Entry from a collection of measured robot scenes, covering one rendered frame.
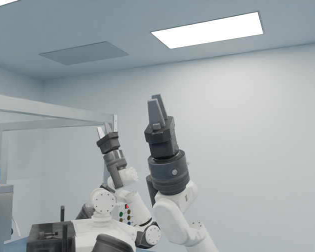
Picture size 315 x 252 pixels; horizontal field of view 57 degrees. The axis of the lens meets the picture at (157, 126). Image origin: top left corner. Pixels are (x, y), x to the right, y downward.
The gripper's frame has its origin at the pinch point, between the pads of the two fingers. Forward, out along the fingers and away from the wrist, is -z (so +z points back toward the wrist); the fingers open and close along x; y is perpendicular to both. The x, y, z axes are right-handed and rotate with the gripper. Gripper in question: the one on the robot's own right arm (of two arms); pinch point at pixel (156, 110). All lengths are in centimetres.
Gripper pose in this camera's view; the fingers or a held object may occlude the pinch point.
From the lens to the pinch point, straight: 63.7
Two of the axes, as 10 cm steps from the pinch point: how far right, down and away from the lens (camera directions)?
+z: 1.9, 9.4, 2.7
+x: 1.5, -3.0, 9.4
